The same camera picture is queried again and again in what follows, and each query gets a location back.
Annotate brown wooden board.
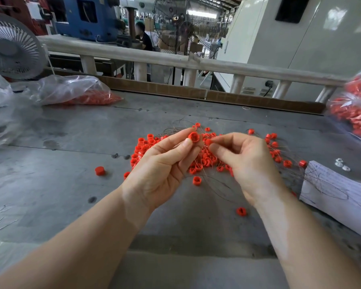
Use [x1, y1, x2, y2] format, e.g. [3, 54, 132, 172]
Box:
[41, 69, 326, 114]

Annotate large grey machine cabinet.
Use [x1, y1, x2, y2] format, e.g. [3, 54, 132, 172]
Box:
[215, 0, 361, 102]

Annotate red industrial machine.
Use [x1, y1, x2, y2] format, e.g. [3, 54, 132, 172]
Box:
[0, 0, 49, 35]

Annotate blue industrial machine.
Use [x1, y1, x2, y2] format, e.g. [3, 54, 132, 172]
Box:
[54, 0, 121, 43]

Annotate large clear bag red pieces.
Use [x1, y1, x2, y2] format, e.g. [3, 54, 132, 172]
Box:
[326, 57, 361, 143]

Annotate person's left forearm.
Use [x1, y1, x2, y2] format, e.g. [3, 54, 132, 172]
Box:
[0, 189, 148, 289]

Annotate white desk fan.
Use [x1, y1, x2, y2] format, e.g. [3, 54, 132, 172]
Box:
[0, 11, 48, 81]

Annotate clear bag with red pieces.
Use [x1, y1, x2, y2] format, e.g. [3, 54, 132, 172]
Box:
[24, 75, 123, 106]

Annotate person's right forearm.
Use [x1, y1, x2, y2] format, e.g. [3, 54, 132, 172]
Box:
[256, 189, 361, 289]

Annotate person's right hand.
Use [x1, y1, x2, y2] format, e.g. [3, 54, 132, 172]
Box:
[207, 132, 286, 205]

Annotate pile of red plastic rings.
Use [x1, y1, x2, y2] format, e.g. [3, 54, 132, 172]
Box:
[123, 122, 309, 217]

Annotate white metal railing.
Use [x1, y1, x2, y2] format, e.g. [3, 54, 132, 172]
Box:
[37, 35, 349, 103]

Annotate black pedestal fan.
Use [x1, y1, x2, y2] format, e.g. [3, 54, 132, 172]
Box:
[176, 20, 197, 86]

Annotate bundle of thin metal wires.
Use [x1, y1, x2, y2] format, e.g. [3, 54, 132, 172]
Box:
[162, 124, 244, 199]

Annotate person's left hand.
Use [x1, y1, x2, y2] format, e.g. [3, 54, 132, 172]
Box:
[120, 128, 204, 229]

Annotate white paper sheet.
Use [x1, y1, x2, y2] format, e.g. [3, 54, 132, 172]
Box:
[300, 161, 361, 241]

